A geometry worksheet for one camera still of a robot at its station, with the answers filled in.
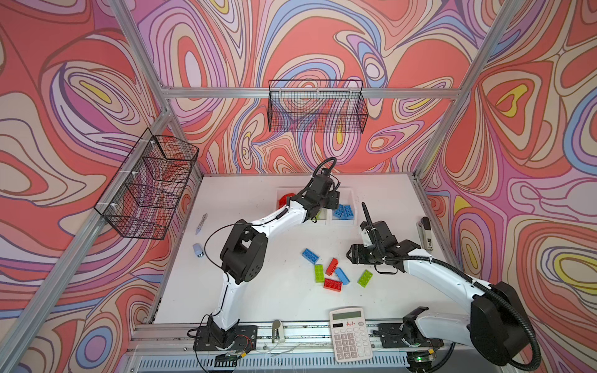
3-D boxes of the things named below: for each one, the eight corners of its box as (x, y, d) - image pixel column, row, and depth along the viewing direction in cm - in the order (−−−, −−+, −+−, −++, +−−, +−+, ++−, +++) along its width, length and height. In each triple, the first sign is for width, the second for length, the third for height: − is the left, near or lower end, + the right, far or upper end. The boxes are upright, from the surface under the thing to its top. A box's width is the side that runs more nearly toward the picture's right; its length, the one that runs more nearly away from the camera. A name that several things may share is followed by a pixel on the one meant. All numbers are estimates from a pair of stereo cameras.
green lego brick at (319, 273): (314, 283, 87) (314, 281, 85) (314, 266, 91) (314, 264, 89) (324, 283, 87) (325, 281, 85) (323, 266, 91) (323, 264, 89)
